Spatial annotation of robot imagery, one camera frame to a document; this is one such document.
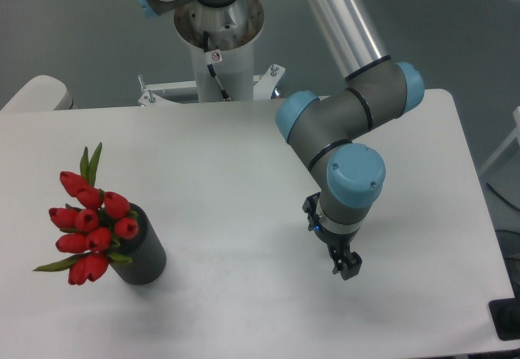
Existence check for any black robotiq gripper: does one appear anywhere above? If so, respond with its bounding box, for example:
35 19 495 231
302 192 362 280

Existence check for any red tulip bouquet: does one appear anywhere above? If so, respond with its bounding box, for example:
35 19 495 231
34 143 141 286

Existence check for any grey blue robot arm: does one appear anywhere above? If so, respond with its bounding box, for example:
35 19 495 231
137 0 425 279

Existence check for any dark grey ribbed vase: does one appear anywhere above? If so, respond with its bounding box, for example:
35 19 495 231
110 203 167 285

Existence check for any black device at table corner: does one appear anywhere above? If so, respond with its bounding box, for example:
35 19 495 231
488 298 519 341

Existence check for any white chair at left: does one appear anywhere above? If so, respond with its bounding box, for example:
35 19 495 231
1 75 77 114

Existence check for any black floor cable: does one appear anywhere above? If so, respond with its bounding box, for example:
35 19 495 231
486 183 520 207

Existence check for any white pedestal base frame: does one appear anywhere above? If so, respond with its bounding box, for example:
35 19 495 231
137 63 286 106

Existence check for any white frame at right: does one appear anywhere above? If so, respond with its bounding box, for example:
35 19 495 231
478 107 519 182

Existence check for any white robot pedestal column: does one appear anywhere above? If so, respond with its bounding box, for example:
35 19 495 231
174 0 264 102

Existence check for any black pedestal cable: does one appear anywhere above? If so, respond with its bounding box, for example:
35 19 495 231
201 30 232 102

